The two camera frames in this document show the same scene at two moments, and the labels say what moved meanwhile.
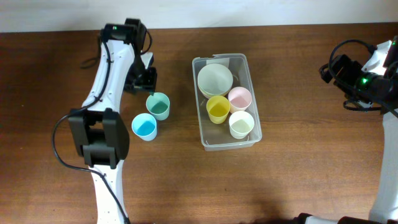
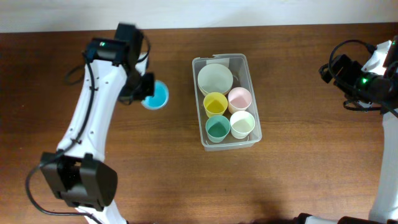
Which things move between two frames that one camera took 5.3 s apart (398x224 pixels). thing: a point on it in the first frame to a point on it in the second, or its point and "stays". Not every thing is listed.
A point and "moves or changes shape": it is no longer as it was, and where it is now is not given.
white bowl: (215, 79) stays
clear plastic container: (217, 137) stays
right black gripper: (351, 68) stays
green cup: (158, 104) to (217, 128)
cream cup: (241, 123) stays
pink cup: (239, 99) stays
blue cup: (144, 125) to (160, 98)
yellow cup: (218, 107) moves or changes shape
